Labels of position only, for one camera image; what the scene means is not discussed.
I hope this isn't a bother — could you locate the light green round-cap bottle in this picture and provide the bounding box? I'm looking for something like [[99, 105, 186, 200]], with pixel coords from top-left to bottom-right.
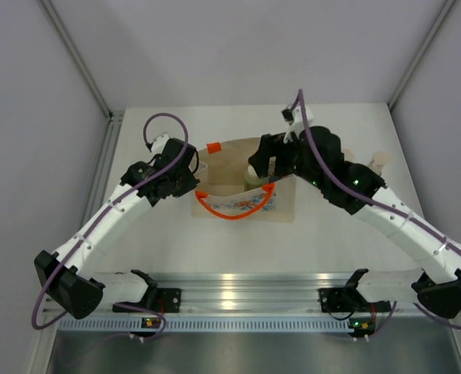
[[244, 164, 270, 191]]

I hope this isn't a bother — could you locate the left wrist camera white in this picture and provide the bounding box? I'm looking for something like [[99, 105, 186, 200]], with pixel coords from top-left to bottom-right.
[[146, 132, 171, 154]]

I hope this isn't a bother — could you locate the frame post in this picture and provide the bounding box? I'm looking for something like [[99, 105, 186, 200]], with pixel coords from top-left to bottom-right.
[[387, 0, 459, 112], [37, 0, 113, 118]]

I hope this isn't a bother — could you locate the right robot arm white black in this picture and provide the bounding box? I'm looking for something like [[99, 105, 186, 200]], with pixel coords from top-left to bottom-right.
[[248, 126, 461, 319]]

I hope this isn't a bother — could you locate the right frame post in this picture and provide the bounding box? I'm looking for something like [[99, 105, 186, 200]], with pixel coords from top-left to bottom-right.
[[387, 0, 459, 112]]

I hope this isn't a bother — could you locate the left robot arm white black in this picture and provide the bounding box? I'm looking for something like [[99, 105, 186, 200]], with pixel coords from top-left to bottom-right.
[[34, 134, 199, 319]]

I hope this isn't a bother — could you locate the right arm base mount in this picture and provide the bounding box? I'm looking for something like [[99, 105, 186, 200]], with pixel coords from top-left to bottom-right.
[[318, 288, 356, 314]]

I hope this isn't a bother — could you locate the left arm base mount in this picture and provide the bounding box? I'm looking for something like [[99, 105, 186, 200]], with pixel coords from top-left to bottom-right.
[[151, 288, 182, 314]]

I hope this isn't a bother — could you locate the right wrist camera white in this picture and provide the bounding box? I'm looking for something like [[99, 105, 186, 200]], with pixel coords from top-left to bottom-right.
[[281, 104, 304, 144]]

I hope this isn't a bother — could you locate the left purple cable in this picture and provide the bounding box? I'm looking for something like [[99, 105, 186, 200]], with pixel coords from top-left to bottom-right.
[[30, 111, 189, 331]]

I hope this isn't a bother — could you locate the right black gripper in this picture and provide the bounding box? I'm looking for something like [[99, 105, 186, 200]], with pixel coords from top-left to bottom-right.
[[249, 132, 326, 190]]

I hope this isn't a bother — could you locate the beige pump bottle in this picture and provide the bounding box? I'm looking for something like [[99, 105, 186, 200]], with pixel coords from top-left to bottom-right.
[[343, 150, 354, 162]]

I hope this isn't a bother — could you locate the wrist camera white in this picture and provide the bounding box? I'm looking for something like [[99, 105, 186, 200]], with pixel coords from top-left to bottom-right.
[[281, 104, 304, 144], [146, 132, 171, 154]]

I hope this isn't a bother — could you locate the slotted cable duct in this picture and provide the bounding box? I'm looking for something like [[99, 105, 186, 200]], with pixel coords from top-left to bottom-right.
[[58, 316, 354, 333]]

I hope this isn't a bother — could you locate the left frame post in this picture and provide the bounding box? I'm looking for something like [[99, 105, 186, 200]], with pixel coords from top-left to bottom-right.
[[37, 0, 113, 118]]

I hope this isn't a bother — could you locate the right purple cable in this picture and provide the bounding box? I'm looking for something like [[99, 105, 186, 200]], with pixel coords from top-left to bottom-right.
[[288, 89, 461, 332]]

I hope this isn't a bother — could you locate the purple cable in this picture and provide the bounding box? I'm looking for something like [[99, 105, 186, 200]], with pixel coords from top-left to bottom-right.
[[288, 89, 461, 332], [30, 111, 189, 331]]

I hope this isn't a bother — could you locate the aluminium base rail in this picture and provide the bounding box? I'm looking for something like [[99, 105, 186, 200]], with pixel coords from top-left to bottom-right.
[[97, 272, 461, 315]]

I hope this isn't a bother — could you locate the canvas bag with orange handles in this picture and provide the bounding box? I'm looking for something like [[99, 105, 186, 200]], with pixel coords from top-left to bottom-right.
[[192, 137, 296, 223]]

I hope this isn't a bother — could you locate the grey-green pump bottle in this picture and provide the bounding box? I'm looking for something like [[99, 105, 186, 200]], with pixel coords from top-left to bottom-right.
[[366, 151, 391, 176]]

